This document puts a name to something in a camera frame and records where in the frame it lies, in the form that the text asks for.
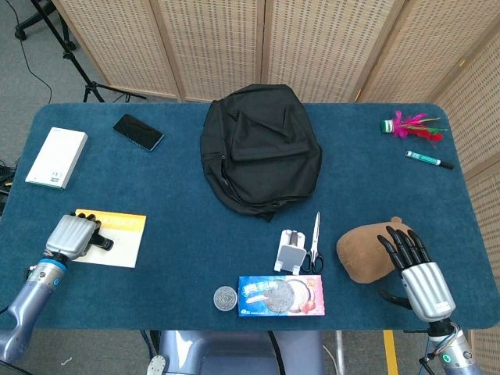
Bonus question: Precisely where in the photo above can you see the woven folding screen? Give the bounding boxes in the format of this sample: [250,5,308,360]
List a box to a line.
[52,0,500,375]

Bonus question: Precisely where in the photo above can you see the black smartphone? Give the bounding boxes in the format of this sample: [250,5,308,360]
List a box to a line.
[112,113,165,152]

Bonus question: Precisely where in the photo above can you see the black handled scissors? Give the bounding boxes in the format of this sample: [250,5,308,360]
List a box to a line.
[299,211,325,274]

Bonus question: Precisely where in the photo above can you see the grey robot torso base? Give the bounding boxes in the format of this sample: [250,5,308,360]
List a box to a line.
[145,330,325,375]

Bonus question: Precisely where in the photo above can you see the black floor cable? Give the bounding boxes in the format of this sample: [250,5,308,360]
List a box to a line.
[6,0,53,99]

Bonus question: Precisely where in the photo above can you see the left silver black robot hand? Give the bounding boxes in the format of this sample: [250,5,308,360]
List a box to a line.
[45,212,115,260]

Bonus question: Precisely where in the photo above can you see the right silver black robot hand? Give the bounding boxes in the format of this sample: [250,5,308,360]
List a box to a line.
[377,226,457,323]

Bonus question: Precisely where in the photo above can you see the black office chair base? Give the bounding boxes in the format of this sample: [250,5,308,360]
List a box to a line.
[14,0,77,51]

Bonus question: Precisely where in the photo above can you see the round grey metal tin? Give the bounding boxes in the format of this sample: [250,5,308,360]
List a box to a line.
[212,286,238,313]

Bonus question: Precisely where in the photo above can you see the black tripod stand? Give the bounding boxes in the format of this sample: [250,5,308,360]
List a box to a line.
[30,0,148,103]

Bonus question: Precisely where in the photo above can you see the white rectangular box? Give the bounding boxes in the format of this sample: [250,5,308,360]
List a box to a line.
[25,127,88,190]

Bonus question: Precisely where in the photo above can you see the brown plush toy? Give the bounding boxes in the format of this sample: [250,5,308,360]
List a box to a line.
[336,216,422,284]

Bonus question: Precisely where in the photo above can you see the pink red feather shuttlecock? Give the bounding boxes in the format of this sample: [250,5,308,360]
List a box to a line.
[380,110,449,148]

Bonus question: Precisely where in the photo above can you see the white adapter plug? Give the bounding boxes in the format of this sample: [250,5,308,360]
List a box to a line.
[273,229,307,273]

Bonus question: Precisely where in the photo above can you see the yellow white notepad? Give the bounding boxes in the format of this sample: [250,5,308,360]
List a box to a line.
[72,209,148,270]

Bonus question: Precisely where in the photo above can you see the black backpack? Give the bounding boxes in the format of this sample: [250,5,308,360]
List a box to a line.
[199,84,323,223]

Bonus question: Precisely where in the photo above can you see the blue pink cookie box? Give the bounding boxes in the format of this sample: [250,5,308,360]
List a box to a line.
[237,274,327,317]

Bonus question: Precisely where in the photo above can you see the green white marker pen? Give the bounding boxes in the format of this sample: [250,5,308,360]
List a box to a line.
[405,150,455,170]

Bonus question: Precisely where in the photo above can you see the blue table mat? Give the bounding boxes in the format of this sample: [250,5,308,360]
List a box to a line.
[0,102,496,331]

